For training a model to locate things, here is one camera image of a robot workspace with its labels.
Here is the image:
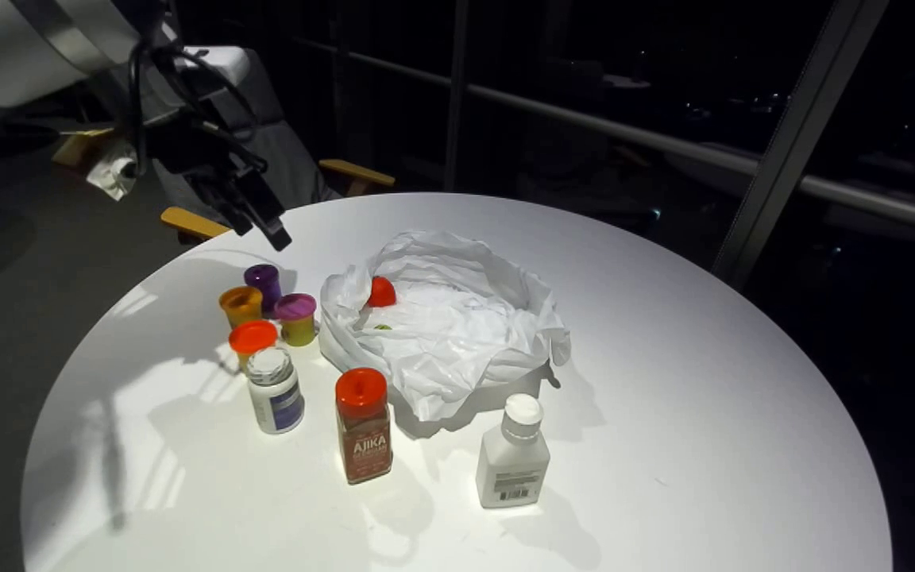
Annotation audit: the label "white plastic bag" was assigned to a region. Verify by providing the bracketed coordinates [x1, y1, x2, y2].
[317, 232, 572, 425]

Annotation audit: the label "metal window railing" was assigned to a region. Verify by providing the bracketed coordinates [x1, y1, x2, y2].
[304, 37, 915, 224]

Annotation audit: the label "grey armchair wooden arms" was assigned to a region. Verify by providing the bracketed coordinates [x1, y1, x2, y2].
[151, 43, 393, 232]

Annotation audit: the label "purple lid play-doh can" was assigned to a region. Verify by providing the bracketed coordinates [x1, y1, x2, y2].
[243, 262, 281, 307]
[273, 291, 317, 346]

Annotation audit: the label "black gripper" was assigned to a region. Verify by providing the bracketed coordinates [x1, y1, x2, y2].
[145, 104, 293, 252]

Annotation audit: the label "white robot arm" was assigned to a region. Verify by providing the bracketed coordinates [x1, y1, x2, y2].
[0, 0, 293, 252]

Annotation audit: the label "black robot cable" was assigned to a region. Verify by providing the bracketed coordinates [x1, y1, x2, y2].
[121, 8, 269, 179]

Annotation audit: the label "small grey lid pill bottle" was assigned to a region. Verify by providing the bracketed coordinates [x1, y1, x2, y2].
[243, 346, 304, 434]

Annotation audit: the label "yellow-orange lid play-doh can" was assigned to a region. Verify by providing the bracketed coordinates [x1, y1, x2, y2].
[219, 285, 265, 326]

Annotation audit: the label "orange-red lid play-doh can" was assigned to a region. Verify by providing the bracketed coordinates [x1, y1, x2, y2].
[229, 322, 280, 366]

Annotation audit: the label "red lid spice jar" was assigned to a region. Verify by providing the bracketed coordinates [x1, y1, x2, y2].
[332, 368, 393, 484]

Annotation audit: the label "red round object in bag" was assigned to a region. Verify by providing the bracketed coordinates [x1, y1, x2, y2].
[367, 275, 398, 307]

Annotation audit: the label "white square plastic bottle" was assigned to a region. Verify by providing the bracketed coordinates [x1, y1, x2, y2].
[476, 393, 549, 507]

